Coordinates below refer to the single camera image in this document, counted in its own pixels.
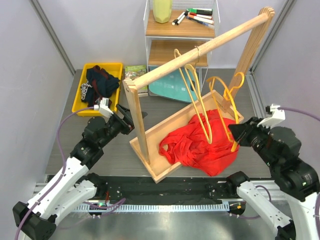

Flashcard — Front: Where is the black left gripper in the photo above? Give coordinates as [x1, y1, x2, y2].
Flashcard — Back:
[99, 104, 147, 148]

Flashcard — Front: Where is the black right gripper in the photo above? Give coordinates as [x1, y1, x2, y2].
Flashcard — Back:
[228, 114, 279, 167]

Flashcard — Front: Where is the red tank top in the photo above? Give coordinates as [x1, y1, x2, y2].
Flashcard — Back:
[158, 109, 239, 177]

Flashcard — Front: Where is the orange yellow plastic hanger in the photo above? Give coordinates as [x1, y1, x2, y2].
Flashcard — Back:
[206, 72, 245, 152]

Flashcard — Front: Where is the navy blue tank top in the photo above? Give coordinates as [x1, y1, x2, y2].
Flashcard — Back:
[80, 65, 120, 107]

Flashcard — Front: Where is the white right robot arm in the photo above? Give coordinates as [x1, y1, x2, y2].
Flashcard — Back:
[225, 117, 320, 240]

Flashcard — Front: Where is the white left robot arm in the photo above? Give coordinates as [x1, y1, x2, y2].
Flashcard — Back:
[12, 104, 135, 240]

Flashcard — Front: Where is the wooden clothes rack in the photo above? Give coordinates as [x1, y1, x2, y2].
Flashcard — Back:
[122, 6, 275, 184]

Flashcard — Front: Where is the teal cutting board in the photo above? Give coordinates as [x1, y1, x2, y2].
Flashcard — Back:
[148, 68, 197, 103]

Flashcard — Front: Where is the green picture book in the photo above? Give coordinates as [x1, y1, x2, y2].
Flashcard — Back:
[124, 65, 149, 97]

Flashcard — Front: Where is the yellow plastic bin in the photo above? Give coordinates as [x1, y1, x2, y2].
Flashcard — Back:
[71, 62, 123, 113]

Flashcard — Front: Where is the black white marker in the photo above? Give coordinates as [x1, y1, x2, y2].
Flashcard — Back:
[171, 11, 186, 26]
[172, 10, 189, 26]

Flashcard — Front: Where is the pale green vase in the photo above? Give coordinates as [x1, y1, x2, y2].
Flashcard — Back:
[152, 0, 173, 24]

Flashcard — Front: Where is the blue grey pen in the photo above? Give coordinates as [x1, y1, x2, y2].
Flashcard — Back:
[186, 16, 215, 29]

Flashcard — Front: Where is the orange capped marker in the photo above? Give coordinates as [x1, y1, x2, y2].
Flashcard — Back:
[188, 15, 214, 25]

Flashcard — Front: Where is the green capped marker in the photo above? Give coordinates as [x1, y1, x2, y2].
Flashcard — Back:
[186, 8, 213, 16]

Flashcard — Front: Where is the red capped marker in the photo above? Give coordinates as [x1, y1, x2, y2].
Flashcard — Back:
[188, 12, 213, 20]

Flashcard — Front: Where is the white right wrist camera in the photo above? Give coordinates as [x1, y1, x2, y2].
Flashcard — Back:
[257, 104, 286, 128]

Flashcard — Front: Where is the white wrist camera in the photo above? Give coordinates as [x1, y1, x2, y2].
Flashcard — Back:
[93, 97, 114, 118]
[257, 104, 286, 128]

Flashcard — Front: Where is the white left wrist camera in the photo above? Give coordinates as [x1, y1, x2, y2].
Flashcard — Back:
[93, 97, 114, 118]

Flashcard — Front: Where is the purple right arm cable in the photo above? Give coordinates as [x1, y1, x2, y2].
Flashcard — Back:
[278, 106, 320, 120]

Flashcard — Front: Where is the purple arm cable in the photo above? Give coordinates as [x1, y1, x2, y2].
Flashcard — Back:
[278, 106, 320, 120]
[13, 106, 96, 240]

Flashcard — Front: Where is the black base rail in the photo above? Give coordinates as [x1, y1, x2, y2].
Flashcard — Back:
[92, 176, 242, 206]

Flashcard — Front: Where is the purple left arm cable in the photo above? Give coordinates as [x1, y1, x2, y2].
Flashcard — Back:
[13, 106, 96, 240]

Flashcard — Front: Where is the white wire shelf unit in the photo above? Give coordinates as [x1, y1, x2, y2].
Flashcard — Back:
[142, 0, 221, 76]

